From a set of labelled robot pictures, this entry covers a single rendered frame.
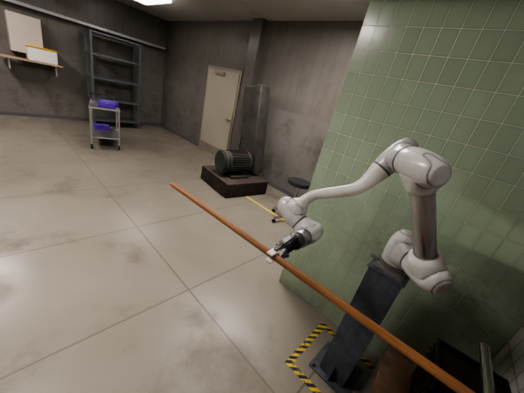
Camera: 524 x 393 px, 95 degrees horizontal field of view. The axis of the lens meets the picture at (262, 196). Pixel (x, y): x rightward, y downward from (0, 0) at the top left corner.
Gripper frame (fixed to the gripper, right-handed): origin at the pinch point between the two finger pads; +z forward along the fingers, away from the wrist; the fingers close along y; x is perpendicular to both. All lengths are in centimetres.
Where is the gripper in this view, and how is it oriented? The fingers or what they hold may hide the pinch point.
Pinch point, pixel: (273, 255)
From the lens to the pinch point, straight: 105.4
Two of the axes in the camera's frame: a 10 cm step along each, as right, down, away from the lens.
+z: -6.4, 1.7, -7.5
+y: -2.2, 9.0, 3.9
